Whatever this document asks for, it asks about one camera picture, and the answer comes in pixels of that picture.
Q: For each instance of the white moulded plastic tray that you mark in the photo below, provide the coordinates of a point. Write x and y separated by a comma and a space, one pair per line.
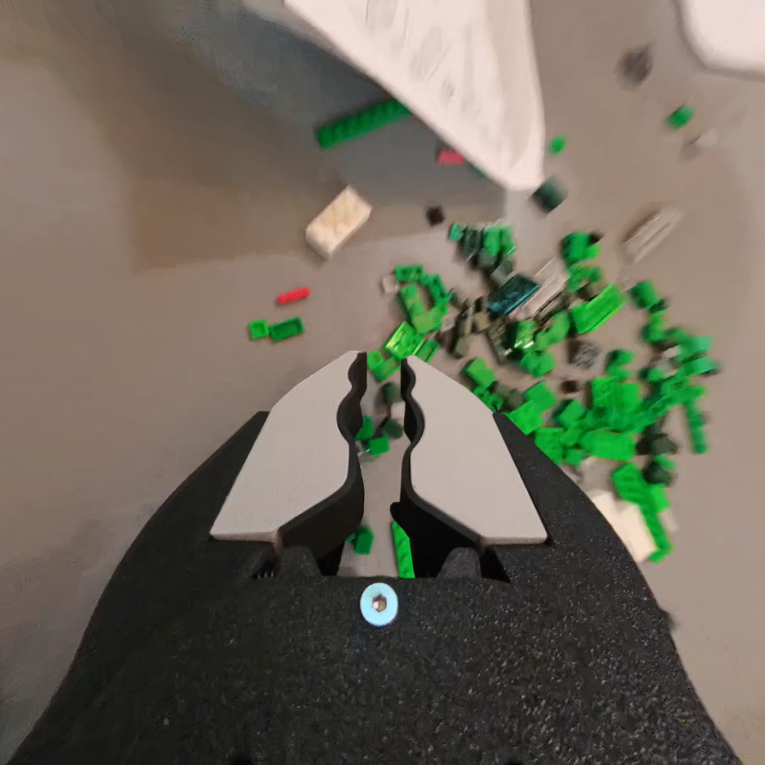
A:
729, 30

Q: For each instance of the tiny green round-stud plate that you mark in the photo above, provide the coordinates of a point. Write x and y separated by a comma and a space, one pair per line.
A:
557, 144

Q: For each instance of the white rectangular brick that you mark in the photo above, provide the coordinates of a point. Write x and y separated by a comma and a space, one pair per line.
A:
337, 224

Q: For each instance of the small square green plate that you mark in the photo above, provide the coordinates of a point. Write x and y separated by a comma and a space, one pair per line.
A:
258, 328

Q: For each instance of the pile of green bricks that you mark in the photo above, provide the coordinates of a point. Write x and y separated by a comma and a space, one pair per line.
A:
597, 412

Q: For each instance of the small light grey brick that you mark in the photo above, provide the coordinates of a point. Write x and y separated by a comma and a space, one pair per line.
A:
702, 141

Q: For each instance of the small red tile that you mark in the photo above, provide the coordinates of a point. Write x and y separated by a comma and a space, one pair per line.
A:
450, 157
293, 295

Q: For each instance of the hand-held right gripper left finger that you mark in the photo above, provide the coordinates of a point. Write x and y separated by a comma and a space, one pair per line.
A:
299, 460

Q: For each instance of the long grey brick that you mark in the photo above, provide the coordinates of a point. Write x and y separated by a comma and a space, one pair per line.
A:
651, 234

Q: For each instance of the dark olive slope brick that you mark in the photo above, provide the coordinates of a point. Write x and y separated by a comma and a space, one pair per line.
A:
548, 194

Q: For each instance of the dark grey studded plate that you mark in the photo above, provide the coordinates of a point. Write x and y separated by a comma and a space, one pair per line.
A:
634, 64

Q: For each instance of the white printed paper bag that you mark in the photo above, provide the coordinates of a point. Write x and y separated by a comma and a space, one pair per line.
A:
454, 71

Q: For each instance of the large white brick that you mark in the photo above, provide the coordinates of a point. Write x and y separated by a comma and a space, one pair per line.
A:
624, 520

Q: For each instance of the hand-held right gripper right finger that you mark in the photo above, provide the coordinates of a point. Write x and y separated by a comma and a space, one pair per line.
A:
466, 466

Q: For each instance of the long green plate brick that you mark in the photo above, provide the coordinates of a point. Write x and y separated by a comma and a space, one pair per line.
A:
361, 124

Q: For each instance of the small green cube brick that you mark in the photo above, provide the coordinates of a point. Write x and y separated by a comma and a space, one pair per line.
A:
680, 115

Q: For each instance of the small rectangular green plate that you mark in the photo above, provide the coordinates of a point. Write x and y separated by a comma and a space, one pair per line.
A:
286, 328

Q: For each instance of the small black brick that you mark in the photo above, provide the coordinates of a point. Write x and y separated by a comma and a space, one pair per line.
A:
435, 215

